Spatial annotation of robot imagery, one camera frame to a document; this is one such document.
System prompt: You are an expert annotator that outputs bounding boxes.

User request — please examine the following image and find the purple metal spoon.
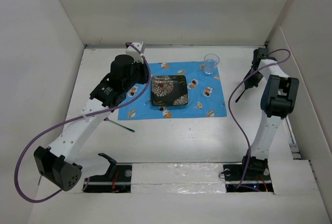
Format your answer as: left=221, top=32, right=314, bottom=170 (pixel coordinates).
left=235, top=88, right=246, bottom=103

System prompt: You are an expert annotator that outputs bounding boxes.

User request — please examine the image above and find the black floral square plate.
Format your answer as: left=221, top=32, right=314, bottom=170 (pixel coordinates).
left=150, top=75, right=189, bottom=107

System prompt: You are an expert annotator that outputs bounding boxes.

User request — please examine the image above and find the iridescent metal fork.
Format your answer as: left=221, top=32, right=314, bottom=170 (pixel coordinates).
left=104, top=118, right=135, bottom=133

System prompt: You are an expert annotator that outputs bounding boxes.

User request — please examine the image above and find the blue patterned cloth napkin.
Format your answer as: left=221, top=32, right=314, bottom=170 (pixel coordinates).
left=118, top=62, right=227, bottom=120

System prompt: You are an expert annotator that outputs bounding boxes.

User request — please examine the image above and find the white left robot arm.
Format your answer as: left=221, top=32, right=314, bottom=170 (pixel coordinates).
left=34, top=54, right=150, bottom=191

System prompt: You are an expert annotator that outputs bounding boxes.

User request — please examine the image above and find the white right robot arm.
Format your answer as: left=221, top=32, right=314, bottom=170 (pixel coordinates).
left=240, top=48, right=299, bottom=179

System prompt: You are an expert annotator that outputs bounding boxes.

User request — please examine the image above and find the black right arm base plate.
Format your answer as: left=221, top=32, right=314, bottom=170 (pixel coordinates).
left=219, top=163, right=274, bottom=193

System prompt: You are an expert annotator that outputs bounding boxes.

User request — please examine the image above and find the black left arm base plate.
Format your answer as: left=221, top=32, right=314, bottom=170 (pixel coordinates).
left=82, top=163, right=133, bottom=193

